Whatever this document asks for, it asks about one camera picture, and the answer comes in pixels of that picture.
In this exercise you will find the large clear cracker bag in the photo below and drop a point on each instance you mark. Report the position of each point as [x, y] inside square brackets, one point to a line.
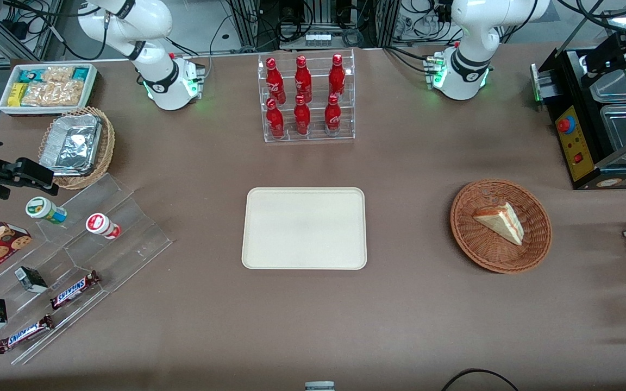
[55, 93]

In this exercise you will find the small grey device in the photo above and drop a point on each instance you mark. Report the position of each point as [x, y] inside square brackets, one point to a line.
[319, 386]

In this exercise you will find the red label yogurt cup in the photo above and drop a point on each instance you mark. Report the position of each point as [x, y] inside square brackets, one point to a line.
[102, 225]

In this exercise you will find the white plastic snack bin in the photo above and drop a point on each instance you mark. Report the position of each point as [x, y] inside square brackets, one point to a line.
[6, 106]

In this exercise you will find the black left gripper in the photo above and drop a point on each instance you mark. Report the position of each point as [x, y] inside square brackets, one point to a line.
[613, 54]

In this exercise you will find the clear acrylic stepped display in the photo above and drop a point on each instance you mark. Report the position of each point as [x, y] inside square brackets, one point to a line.
[128, 239]

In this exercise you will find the black machine with yellow panel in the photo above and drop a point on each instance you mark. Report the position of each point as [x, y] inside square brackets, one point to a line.
[576, 146]

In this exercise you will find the red emergency button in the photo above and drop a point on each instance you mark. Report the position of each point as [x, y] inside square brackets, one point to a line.
[565, 125]

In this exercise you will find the cream rectangular tray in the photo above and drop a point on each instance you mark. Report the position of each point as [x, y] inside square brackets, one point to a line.
[304, 228]

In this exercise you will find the red cola bottle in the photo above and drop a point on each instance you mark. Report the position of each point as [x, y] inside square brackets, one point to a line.
[302, 80]
[333, 117]
[275, 81]
[337, 77]
[275, 122]
[302, 119]

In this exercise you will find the triangular sandwich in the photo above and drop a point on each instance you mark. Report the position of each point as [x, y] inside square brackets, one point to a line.
[503, 221]

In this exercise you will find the Snickers chocolate bar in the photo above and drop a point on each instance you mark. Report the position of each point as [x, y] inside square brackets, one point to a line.
[25, 334]
[74, 289]

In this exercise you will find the green label yogurt cup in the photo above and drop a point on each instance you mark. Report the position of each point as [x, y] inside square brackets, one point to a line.
[45, 209]

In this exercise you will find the small black box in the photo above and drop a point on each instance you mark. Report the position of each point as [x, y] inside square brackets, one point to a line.
[30, 278]

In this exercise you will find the small clear cracker bag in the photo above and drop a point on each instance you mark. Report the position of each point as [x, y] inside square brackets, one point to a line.
[57, 74]

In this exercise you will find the yellow snack packet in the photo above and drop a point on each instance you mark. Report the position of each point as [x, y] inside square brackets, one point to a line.
[17, 94]

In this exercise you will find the brown round wicker basket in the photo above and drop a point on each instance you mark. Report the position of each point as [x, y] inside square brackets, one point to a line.
[481, 244]

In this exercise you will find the aluminium foil tray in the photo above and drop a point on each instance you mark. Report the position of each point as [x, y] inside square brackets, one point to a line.
[71, 144]

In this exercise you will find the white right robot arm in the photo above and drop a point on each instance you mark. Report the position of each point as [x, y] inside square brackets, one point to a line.
[156, 61]

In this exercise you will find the light wicker basket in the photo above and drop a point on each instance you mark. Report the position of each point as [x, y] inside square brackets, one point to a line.
[107, 146]

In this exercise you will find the clear acrylic bottle rack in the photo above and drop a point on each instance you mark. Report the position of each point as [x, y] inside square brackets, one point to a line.
[315, 136]

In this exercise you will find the teal snack packet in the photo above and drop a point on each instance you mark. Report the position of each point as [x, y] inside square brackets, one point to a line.
[81, 73]
[30, 75]

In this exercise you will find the white power strip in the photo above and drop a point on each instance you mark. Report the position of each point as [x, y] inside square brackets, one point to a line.
[317, 39]

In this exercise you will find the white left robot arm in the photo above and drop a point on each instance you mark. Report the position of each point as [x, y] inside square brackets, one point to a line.
[468, 65]

